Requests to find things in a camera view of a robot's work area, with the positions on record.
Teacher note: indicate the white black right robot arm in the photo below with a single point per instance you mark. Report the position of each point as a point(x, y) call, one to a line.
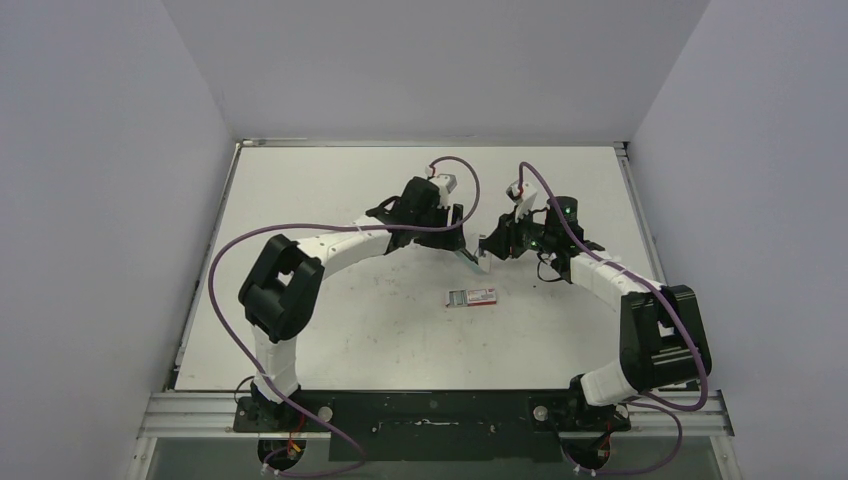
point(661, 342)

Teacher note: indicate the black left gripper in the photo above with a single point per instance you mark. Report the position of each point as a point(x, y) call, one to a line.
point(450, 238)

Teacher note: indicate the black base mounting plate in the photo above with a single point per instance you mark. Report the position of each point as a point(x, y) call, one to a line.
point(441, 425)

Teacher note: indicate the red white staple box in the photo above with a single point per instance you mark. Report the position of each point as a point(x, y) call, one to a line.
point(470, 298)

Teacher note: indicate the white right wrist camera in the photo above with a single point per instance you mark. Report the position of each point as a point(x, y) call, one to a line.
point(523, 195)

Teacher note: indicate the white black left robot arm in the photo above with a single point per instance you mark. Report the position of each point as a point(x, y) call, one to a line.
point(281, 289)

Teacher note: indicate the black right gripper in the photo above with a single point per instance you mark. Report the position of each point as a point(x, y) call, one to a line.
point(500, 242)

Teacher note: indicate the light blue stapler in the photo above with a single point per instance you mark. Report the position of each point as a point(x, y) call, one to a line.
point(478, 263)

